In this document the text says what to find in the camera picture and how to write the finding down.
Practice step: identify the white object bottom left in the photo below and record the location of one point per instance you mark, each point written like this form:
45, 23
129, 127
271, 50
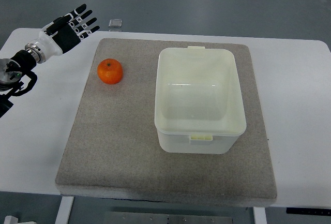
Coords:
14, 220

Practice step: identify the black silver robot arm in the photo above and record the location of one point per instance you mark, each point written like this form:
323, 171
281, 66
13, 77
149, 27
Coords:
17, 76

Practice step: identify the grey felt mat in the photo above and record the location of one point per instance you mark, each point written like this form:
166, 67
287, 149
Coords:
113, 150

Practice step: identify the orange fruit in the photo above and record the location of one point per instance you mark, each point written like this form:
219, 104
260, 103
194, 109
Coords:
110, 71

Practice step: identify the black control panel strip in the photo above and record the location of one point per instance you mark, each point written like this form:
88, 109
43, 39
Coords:
308, 211

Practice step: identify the white right table leg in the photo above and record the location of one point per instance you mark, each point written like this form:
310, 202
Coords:
259, 215

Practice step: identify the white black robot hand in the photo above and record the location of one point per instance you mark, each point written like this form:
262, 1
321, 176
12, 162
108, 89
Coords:
69, 30

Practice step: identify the white table leg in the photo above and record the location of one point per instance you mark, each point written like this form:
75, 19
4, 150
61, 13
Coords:
64, 210
259, 215

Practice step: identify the small clear plastic object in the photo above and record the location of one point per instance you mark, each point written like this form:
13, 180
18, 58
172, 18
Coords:
115, 23

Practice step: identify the white plastic box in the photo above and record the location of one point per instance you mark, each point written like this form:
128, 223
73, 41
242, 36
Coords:
198, 101

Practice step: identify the white left table leg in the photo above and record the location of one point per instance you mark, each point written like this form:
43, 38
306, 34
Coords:
64, 210

